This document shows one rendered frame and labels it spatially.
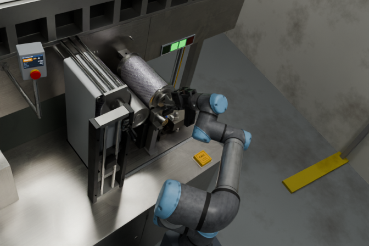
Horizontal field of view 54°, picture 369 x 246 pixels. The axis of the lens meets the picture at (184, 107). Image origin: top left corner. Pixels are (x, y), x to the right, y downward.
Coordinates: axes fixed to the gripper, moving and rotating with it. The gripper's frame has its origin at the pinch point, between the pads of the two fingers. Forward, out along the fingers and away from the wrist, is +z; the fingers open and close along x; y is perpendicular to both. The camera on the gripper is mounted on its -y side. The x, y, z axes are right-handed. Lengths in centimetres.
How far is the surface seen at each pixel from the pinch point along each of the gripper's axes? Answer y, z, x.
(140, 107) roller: 3.1, 4.0, 12.6
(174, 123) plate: -15.4, 13.7, -8.7
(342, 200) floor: -149, 15, -150
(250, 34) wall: -12, 137, -217
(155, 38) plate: 27.6, 25.1, -19.5
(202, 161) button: -37.5, 3.9, -12.4
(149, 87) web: 10.3, 2.9, 5.8
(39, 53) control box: 39, -26, 55
